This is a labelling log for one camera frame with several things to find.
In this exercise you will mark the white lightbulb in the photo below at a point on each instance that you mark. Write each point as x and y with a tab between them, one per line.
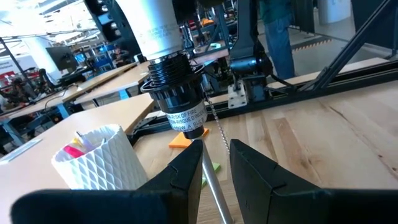
152	28

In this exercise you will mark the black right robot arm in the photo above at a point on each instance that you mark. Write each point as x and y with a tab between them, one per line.
248	65

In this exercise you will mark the person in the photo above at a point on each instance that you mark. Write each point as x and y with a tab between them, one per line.
117	56
278	37

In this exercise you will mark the yellow marker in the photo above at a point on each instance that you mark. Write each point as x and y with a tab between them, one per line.
77	142

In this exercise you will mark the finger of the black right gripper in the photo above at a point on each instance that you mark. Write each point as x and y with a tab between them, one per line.
109	21

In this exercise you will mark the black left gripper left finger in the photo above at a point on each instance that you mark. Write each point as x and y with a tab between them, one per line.
124	202

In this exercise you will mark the black computer monitor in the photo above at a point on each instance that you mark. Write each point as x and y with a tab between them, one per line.
62	57

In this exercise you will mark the green sticky note pad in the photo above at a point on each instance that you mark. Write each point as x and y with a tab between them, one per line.
214	169

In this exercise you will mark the light wood desk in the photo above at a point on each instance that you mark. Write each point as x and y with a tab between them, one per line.
124	81
46	149

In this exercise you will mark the orange sticky note pad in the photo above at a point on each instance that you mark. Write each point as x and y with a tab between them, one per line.
180	141

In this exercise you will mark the white card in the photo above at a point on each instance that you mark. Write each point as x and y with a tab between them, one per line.
18	152

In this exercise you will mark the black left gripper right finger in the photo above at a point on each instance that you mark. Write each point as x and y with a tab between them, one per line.
295	199

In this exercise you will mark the white textured cup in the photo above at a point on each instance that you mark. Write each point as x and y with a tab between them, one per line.
102	165

